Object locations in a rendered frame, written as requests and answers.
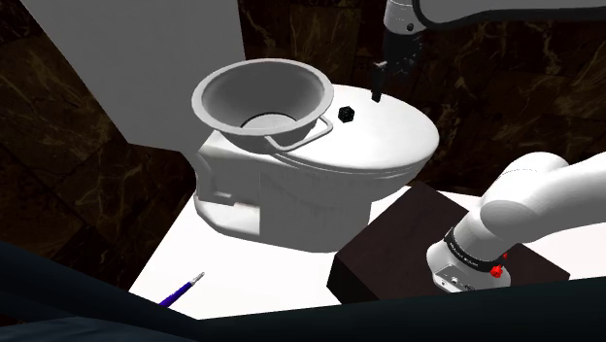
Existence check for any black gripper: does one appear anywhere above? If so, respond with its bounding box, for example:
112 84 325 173
370 29 425 103

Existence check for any white toilet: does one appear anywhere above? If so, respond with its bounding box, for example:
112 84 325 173
191 84 441 255

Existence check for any dark brown robot stand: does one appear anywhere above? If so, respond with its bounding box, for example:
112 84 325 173
325 181 571 305

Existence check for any blue pen with silver tip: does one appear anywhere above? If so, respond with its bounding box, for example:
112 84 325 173
157 271 206 309

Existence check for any grey metal bowl with handle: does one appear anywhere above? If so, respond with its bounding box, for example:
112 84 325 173
190 57 336 154

